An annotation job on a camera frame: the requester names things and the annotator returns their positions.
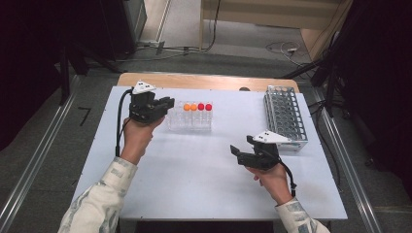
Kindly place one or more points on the clear acrylic tube rack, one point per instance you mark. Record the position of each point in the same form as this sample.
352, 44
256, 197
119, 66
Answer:
176, 121

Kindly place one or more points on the beige wooden desk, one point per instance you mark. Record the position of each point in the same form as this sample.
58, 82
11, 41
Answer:
259, 14

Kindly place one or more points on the aluminium floor rail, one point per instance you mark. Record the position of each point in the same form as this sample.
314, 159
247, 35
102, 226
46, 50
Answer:
353, 187
39, 155

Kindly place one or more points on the metal tube rack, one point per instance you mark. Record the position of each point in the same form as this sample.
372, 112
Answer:
285, 113

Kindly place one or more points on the person's right hand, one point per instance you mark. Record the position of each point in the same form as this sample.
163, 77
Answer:
273, 183

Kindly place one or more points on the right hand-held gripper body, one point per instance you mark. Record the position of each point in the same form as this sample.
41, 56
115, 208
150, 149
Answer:
264, 157

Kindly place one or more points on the dark curtain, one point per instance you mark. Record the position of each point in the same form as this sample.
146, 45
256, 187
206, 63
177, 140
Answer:
29, 64
379, 81

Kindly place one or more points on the dark cabinet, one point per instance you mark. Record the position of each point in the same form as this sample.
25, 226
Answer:
120, 29

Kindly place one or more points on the red cap test tube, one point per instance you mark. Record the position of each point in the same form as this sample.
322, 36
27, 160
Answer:
201, 106
208, 106

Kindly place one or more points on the person's left hand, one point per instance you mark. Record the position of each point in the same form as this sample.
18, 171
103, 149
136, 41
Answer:
137, 139

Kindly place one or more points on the black metal stand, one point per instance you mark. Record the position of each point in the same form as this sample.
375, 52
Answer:
330, 87
64, 74

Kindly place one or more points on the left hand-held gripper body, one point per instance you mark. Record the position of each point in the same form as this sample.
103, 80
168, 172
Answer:
142, 106

